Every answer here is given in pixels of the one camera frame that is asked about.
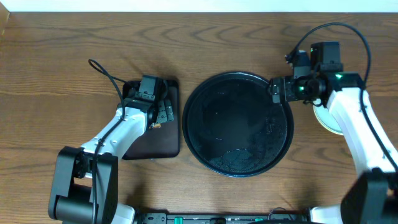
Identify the green yellow sponge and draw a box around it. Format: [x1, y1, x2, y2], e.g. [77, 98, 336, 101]
[149, 123, 161, 129]

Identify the yellow plate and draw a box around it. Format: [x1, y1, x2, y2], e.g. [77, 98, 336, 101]
[313, 99, 343, 135]

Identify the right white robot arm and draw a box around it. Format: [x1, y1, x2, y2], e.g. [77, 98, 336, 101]
[269, 72, 397, 223]

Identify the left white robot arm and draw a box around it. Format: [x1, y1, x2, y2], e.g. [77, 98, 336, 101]
[48, 96, 180, 223]

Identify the small dark rectangular tray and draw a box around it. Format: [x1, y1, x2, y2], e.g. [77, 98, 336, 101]
[123, 79, 180, 160]

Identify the large round black tray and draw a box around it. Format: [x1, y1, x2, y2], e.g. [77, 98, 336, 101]
[182, 71, 294, 177]

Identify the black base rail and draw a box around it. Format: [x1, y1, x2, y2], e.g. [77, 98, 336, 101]
[133, 208, 311, 224]

